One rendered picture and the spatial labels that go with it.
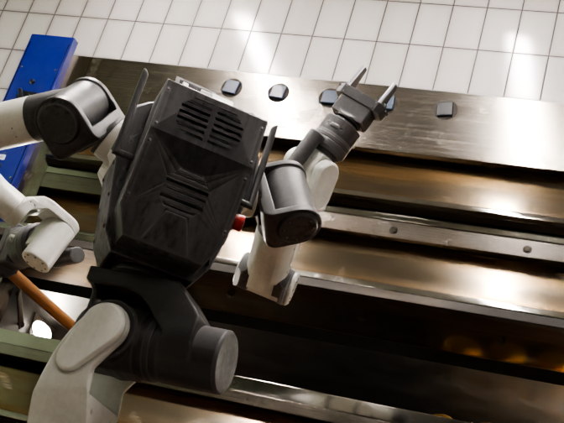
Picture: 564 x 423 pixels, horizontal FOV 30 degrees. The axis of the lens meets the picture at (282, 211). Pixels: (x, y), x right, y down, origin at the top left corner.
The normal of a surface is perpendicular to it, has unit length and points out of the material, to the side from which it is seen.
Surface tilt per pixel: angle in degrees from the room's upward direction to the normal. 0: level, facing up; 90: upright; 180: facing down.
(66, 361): 90
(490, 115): 90
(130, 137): 90
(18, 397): 70
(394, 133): 90
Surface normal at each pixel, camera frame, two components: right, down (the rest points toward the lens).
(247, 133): 0.32, -0.31
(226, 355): 0.94, 0.15
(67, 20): -0.24, -0.46
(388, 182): -0.13, -0.73
